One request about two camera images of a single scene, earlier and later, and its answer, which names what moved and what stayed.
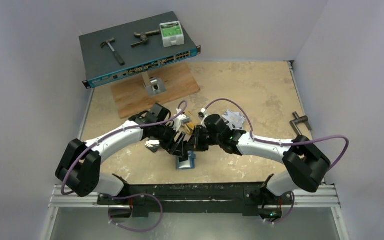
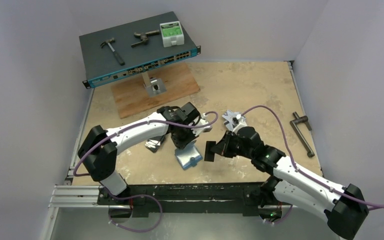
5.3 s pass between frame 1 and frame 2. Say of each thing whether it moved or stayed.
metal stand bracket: stayed
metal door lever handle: stayed
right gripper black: moved
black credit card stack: stayed
